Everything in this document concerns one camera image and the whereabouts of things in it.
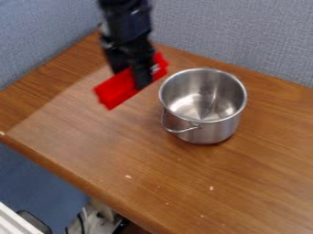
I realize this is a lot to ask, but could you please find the red rectangular block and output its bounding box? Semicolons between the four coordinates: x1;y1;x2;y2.
92;51;168;110

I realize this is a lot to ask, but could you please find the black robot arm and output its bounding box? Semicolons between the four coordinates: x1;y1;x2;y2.
97;0;155;90

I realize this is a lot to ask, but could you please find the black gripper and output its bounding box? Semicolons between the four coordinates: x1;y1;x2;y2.
99;5;159;90

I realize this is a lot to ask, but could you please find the stainless steel pot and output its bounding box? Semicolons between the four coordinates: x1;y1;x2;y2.
159;68;249;144

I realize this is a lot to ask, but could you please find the white device under table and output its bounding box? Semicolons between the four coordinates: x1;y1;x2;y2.
63;198;122;234

